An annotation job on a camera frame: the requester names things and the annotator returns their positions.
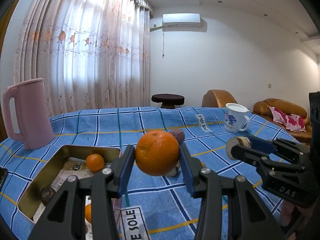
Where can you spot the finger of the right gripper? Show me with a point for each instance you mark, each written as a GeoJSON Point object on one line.
{"type": "Point", "coordinates": [285, 149]}
{"type": "Point", "coordinates": [250, 154]}

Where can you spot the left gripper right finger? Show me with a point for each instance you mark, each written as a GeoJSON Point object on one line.
{"type": "Point", "coordinates": [248, 216]}

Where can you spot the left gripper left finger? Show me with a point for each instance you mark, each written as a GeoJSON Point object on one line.
{"type": "Point", "coordinates": [64, 217]}

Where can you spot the small orange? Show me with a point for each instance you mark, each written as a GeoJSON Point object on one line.
{"type": "Point", "coordinates": [95, 162]}
{"type": "Point", "coordinates": [88, 213]}

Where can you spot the large orange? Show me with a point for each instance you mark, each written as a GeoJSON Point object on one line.
{"type": "Point", "coordinates": [157, 153]}

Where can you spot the dark brown round fruit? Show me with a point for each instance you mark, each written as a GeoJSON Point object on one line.
{"type": "Point", "coordinates": [47, 194]}

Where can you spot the brown sliced root piece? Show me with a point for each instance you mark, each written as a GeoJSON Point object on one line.
{"type": "Point", "coordinates": [174, 171]}

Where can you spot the person's right hand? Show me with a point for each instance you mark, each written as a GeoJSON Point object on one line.
{"type": "Point", "coordinates": [286, 212]}

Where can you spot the brown leather sofa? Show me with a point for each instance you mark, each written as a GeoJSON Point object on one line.
{"type": "Point", "coordinates": [261, 108]}

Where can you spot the white blue enamel mug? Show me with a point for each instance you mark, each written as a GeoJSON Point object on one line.
{"type": "Point", "coordinates": [236, 119]}

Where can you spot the black smartphone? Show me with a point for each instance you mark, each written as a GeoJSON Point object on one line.
{"type": "Point", "coordinates": [3, 176]}

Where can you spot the brown leather armchair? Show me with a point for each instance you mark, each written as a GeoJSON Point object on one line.
{"type": "Point", "coordinates": [217, 98]}

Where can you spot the purple passion fruit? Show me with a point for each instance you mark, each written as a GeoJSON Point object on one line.
{"type": "Point", "coordinates": [178, 134]}

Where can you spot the pink plastic pitcher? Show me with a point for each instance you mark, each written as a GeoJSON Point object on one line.
{"type": "Point", "coordinates": [35, 130]}

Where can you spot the dark round stool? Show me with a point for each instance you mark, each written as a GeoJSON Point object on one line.
{"type": "Point", "coordinates": [168, 101]}

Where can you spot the white air conditioner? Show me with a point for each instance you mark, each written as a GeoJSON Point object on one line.
{"type": "Point", "coordinates": [182, 20]}

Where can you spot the sheer floral curtain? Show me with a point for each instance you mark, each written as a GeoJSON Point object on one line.
{"type": "Point", "coordinates": [91, 54]}

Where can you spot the black camera mount box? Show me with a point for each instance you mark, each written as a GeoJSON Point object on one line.
{"type": "Point", "coordinates": [314, 99]}

